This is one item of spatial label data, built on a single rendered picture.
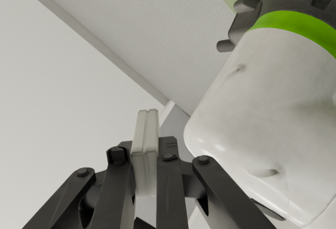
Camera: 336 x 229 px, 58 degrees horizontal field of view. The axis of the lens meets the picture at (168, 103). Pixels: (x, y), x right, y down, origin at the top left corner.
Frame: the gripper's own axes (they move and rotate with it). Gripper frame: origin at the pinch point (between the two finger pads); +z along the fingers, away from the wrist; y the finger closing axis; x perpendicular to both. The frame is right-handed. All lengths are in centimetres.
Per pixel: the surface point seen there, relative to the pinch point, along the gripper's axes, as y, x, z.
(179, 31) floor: 15, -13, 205
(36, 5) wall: -115, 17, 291
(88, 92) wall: -79, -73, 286
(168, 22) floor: 8, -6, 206
